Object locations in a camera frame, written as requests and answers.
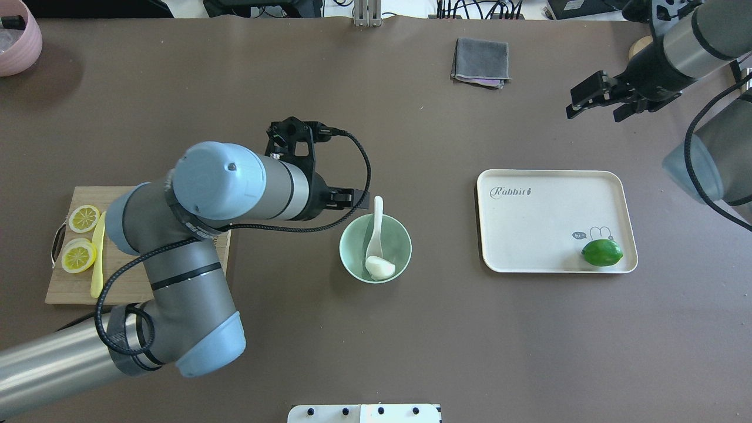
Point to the grey folded cloth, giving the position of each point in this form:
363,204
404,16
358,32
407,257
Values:
481,62

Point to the aluminium frame post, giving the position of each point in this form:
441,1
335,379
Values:
367,13

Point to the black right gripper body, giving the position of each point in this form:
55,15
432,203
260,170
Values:
645,77

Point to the mint green bowl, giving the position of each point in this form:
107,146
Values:
395,241

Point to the green toy pepper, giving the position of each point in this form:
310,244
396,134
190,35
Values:
602,253

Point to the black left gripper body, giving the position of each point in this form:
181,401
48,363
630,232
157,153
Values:
318,198

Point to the cream rabbit tray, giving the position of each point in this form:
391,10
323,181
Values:
538,221

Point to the yellow plastic knife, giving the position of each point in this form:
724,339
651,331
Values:
98,241

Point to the white steamed bun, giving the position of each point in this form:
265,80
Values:
379,269

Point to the metal cutting board handle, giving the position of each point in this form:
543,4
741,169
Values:
56,246

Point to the pink bowl of ice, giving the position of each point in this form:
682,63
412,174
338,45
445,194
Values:
26,49

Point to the lemon slice near handle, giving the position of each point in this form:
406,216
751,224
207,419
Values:
84,218

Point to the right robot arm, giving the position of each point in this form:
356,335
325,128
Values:
690,40

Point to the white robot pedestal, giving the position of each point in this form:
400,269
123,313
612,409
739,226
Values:
406,412

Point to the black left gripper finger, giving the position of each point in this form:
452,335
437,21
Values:
342,193
342,203

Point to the bamboo cutting board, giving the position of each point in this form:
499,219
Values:
82,288

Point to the wooden mug tree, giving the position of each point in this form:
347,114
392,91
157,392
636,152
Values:
638,46

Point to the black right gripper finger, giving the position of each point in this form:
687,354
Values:
627,110
595,90

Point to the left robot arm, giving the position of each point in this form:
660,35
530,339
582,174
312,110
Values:
171,303

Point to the white ceramic spoon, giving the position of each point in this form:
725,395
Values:
374,248

